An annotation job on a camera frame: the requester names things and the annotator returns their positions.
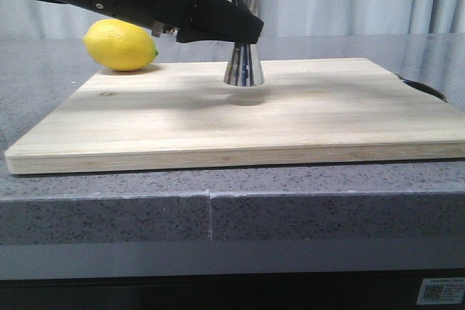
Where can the wooden cutting board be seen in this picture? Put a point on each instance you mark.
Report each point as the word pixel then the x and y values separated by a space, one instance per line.
pixel 181 115

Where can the grey curtain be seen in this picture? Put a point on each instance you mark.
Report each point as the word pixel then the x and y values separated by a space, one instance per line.
pixel 27 19

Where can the white QR label sticker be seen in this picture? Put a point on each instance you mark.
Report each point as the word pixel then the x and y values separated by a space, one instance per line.
pixel 441 291

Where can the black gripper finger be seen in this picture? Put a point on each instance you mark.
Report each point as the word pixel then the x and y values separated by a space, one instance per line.
pixel 218 20

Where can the steel hourglass jigger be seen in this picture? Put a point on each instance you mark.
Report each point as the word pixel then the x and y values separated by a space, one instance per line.
pixel 244 67

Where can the yellow lemon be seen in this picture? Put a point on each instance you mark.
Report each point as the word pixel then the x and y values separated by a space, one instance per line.
pixel 119 45

